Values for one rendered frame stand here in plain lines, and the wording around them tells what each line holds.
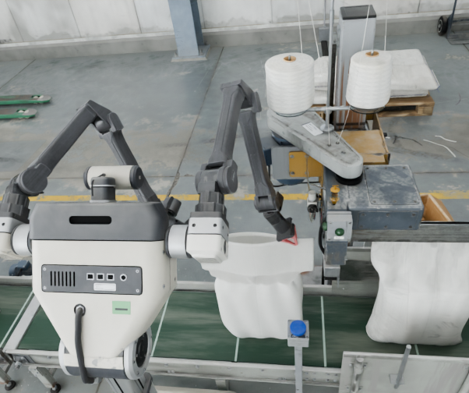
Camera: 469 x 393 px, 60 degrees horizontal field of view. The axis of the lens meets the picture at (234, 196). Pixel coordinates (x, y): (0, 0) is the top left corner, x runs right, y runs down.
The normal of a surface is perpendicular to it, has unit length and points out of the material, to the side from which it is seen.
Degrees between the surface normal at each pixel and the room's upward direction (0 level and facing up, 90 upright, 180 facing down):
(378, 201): 0
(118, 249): 50
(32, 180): 63
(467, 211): 0
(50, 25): 90
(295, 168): 90
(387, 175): 0
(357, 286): 90
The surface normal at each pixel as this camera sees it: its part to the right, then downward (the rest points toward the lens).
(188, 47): -0.12, 0.65
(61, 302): -0.16, 0.01
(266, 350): -0.11, -0.76
